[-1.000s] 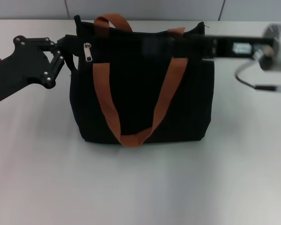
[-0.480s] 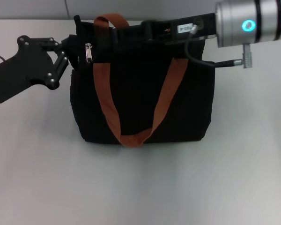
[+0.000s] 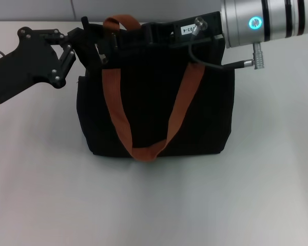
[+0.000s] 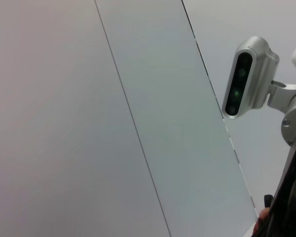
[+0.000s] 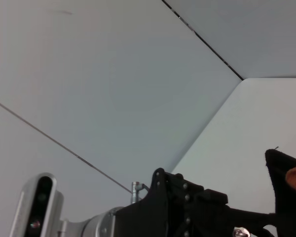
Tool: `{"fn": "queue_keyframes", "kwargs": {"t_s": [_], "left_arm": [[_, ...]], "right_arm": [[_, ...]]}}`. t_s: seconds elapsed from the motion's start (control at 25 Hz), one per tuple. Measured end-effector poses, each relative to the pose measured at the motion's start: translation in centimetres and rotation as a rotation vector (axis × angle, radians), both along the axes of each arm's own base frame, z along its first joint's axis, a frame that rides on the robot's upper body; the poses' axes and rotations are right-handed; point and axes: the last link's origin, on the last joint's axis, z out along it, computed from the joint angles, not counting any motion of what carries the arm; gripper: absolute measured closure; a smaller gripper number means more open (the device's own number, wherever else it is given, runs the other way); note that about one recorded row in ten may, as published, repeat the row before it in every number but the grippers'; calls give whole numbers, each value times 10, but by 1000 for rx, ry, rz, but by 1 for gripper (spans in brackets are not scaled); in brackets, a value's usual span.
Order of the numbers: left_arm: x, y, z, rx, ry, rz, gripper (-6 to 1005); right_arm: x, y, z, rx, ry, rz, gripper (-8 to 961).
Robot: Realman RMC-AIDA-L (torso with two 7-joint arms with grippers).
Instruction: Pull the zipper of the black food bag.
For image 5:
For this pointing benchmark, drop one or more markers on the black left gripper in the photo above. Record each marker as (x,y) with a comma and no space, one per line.
(143,217)

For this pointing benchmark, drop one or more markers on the silver metal zipper pull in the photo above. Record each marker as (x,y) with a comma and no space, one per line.
(240,232)

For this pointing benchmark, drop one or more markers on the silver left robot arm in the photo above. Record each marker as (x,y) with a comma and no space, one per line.
(96,224)

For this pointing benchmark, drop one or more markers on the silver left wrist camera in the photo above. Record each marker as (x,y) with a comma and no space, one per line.
(37,205)

